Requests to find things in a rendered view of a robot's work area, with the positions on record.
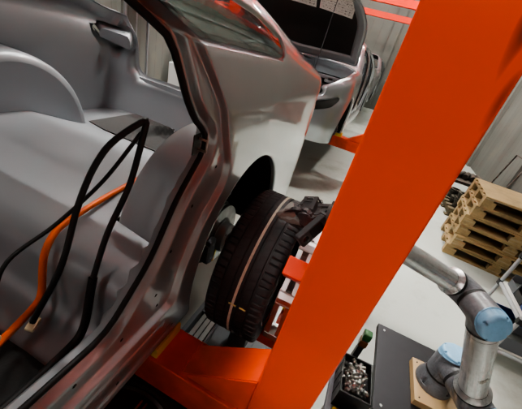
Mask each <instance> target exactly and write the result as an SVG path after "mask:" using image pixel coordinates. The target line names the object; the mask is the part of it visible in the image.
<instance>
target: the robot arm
mask: <svg viewBox="0 0 522 409"><path fill-rule="evenodd" d="M308 197H310V198H308ZM318 201H319V202H318ZM334 203H335V201H333V202H332V204H324V203H323V201H322V202H321V200H320V199H319V196H305V197H304V199H303V200H302V201H301V203H300V207H297V206H295V207H294V203H293V202H290V203H288V204H287V205H286V206H285V208H284V209H281V210H279V211H278V212H277V213H276V215H277V217H279V218H280V219H282V220H284V221H285V222H288V223H290V224H291V225H293V226H297V227H300V228H303V229H302V230H301V231H300V232H298V233H297V234H296V239H297V241H298V243H299V245H300V246H302V247H305V246H306V245H307V244H308V243H310V242H311V241H312V240H313V239H314V238H315V237H316V236H318V235H319V234H320V233H321V232H322V231H323V229H324V226H325V224H326V221H327V219H328V217H329V215H330V211H331V210H332V208H333V205H334ZM403 264H404V265H406V266H407V267H408V268H410V269H412V270H414V271H416V272H417V273H419V274H420V275H422V276H424V277H425V278H428V279H429V280H430V281H431V282H434V283H435V284H437V285H438V289H439V290H440V291H441V292H443V293H444V294H446V295H448V296H449V297H450V298H451V299H452V300H453V301H454V302H455V303H456V304H457V306H458V307H459V309H460V310H461V311H462V313H463V314H464V315H465V331H464V342H463V348H462V347H460V346H458V345H456V344H454V343H451V342H444V343H443V344H442V345H441V346H440V347H439V348H438V349H437V350H436V351H435V352H434V354H433V355H432V356H431V358H430V359H429V360H428V361H427V362H425V363H423V364H420V365H419V366H418V367H417V368H416V371H415V375H416V379H417V381H418V383H419V385H420V386H421V388H422V389H423V390H424V391H425V392H426V393H427V394H429V395H430V396H432V397H433V398H436V399H438V400H447V399H449V398H450V397H451V398H452V400H453V402H454V403H455V405H456V407H457V409H497V408H496V407H495V405H494V404H493V403H492V400H493V391H492V389H491V387H490V381H491V377H492V373H493V370H494V363H495V359H496V355H497V352H498V345H499V341H502V340H503V339H505V338H507V335H510V334H511V331H512V330H513V324H512V321H511V319H510V318H509V316H508V315H507V314H506V313H505V312H504V311H503V310H502V309H501V308H500V307H499V306H498V305H497V304H496V302H495V301H494V300H493V299H492V298H491V297H490V295H489V294H488V293H487V292H486V291H485V290H484V289H483V288H482V287H481V286H480V285H479V284H478V283H477V282H476V281H475V280H473V279H472V278H471V277H470V276H469V275H467V274H466V273H465V272H464V271H463V270H461V269H458V268H456V267H449V266H447V265H445V264H444V263H442V262H441V261H440V260H438V259H436V258H435V257H433V256H431V255H430V254H429V253H427V252H425V251H424V250H422V249H421V248H419V247H417V246H416V245H414V247H413V248H412V250H411V251H410V253H409V254H408V256H407V258H406V260H405V261H404V263H403Z"/></svg>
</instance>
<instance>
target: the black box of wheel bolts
mask: <svg viewBox="0 0 522 409"><path fill-rule="evenodd" d="M372 396H373V365H372V364H369V363H367V362H365V361H363V360H362V359H359V358H357V357H355V356H354V355H350V354H348V353H346V354H345V356H344V357H343V359H342V360H341V362H340V363H339V366H338V367H337V368H336V369H335V375H334V385H333V391H332V396H331V402H330V404H332V405H334V406H336V407H338V408H340V409H369V408H370V407H372Z"/></svg>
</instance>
